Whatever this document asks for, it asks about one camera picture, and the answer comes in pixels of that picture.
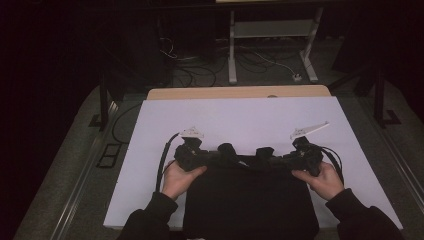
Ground metal floor rail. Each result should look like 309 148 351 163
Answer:
359 99 424 214
49 101 119 240

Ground person's left hand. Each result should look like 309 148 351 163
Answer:
161 161 208 201

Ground thin black floor cable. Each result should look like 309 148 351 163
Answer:
111 103 143 145

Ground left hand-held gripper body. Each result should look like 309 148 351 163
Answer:
173 126 219 173

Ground black floor cables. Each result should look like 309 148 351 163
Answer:
159 35 228 88

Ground person's right hand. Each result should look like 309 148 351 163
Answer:
291 162 345 201

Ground grey metal desk frame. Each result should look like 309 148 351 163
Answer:
228 6 325 85

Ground black tank top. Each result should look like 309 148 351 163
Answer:
182 151 320 240

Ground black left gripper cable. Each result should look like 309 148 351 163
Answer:
155 132 181 193

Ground wooden table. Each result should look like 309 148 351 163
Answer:
146 84 332 101

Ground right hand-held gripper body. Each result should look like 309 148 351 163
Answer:
281 121 330 177

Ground black floor socket box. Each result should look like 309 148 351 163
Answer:
96 143 123 169

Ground white cable with plug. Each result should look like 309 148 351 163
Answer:
246 49 303 83

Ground white table cover sheet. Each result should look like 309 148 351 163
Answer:
103 96 404 231

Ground black metal stand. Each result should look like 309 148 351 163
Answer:
89 73 118 130
373 64 403 129

